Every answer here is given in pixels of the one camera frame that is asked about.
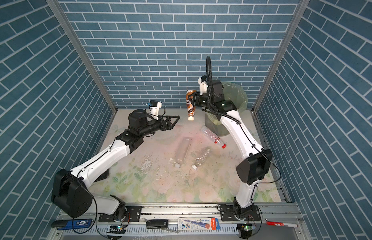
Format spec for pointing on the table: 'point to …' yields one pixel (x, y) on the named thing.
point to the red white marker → (282, 224)
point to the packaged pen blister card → (198, 223)
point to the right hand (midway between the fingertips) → (189, 94)
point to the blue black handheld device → (65, 224)
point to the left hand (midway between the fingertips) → (175, 118)
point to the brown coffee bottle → (190, 108)
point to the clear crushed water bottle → (199, 160)
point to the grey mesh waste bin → (219, 129)
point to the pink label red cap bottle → (211, 135)
